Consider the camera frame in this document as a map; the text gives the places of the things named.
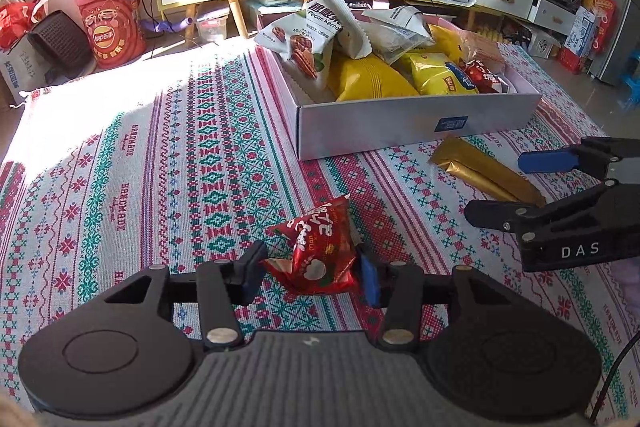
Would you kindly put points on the pink cardboard box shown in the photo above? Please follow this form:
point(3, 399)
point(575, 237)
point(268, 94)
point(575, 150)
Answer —
point(390, 127)

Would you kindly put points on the white nut snack packet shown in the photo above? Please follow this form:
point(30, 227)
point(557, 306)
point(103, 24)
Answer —
point(310, 32)

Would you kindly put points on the red printed bucket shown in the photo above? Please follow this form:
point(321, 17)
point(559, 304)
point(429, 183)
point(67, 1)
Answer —
point(112, 32)

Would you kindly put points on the clear biscuit packet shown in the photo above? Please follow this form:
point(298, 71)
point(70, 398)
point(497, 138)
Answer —
point(482, 47)

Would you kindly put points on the small yellow snack packet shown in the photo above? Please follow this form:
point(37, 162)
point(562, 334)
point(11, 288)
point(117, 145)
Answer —
point(440, 77)

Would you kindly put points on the long gold snack packet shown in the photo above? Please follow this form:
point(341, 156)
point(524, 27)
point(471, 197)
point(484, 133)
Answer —
point(480, 172)

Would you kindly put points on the red snack bag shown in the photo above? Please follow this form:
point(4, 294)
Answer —
point(600, 9)

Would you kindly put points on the row of yellow pieces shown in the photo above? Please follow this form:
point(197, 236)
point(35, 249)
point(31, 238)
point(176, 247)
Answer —
point(489, 32)

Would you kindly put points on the red plastic bag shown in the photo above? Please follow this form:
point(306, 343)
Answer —
point(17, 22)

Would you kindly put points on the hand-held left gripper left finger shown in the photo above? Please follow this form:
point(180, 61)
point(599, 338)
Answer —
point(220, 302)

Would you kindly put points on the large yellow snack packet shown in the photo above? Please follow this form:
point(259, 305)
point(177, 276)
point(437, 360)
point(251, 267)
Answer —
point(370, 82)
point(447, 44)

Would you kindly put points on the blue plastic stool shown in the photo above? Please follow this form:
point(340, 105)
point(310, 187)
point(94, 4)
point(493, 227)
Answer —
point(631, 79)

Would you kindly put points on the black plastic basket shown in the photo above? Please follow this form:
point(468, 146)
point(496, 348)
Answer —
point(60, 42)

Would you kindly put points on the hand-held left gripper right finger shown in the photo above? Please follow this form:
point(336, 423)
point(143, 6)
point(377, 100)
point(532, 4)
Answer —
point(369, 279)

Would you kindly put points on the white and blue carton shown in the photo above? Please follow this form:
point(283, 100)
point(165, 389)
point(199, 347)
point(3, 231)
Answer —
point(580, 34)

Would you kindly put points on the clear storage bin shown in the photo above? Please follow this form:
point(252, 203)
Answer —
point(212, 24)

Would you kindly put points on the patterned woven blanket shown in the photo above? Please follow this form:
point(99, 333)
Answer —
point(150, 157)

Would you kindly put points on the red snack packet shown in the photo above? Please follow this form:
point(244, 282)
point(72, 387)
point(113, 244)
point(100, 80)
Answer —
point(312, 252)
point(482, 77)

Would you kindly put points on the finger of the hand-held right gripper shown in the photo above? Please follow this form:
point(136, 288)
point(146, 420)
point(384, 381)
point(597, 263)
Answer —
point(547, 161)
point(500, 214)

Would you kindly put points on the white paper bag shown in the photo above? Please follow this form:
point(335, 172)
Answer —
point(22, 74)

